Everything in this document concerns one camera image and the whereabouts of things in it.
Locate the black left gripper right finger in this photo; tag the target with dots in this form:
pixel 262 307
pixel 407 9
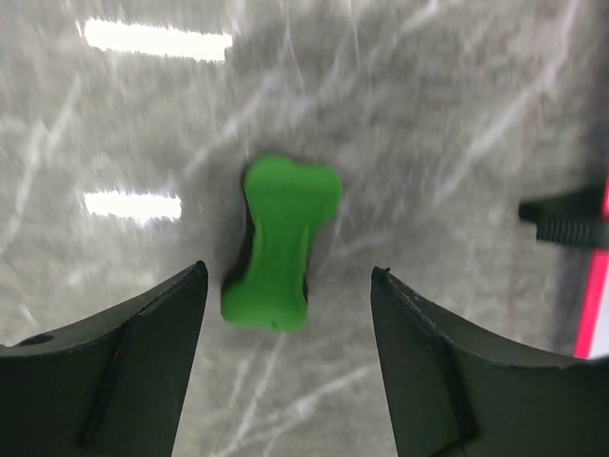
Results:
pixel 456 389

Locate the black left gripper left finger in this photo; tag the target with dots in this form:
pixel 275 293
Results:
pixel 113 384

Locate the pink framed whiteboard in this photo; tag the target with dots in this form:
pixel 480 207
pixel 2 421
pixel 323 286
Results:
pixel 592 338

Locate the green whiteboard eraser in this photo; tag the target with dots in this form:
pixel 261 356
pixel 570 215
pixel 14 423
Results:
pixel 287 202

